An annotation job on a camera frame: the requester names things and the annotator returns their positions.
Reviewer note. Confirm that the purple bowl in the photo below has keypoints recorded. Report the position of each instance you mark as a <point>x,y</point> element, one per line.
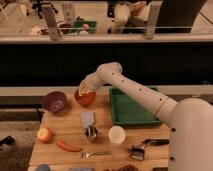
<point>54,101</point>

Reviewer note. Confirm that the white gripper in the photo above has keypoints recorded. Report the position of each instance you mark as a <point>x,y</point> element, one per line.
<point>92,81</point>

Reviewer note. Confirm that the green tray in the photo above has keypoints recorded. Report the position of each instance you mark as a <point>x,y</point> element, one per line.
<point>126,112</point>

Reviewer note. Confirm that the red bowl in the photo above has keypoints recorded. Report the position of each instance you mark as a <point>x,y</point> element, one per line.
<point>86,99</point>

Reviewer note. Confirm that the metal measuring cup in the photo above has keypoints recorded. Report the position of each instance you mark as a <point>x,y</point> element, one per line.
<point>91,133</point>

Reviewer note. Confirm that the yellow banana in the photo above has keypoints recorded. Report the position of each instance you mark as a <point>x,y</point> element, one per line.
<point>83,90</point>

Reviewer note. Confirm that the silver fork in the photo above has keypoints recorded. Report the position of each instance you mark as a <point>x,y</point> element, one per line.
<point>87,154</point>

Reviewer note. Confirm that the white cup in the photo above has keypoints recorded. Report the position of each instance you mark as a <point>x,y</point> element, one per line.
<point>116,135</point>

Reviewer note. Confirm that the orange carrot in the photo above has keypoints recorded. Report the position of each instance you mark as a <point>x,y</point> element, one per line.
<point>68,147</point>

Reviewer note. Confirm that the blue object at edge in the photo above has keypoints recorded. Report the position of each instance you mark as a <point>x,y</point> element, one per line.
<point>42,167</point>

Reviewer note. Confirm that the brown food pile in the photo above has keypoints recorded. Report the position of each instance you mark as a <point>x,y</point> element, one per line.
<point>124,168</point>

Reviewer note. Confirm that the apple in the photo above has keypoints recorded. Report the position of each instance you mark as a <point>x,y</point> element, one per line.
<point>44,135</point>

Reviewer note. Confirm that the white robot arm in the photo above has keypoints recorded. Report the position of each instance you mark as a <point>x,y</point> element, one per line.
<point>190,120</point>

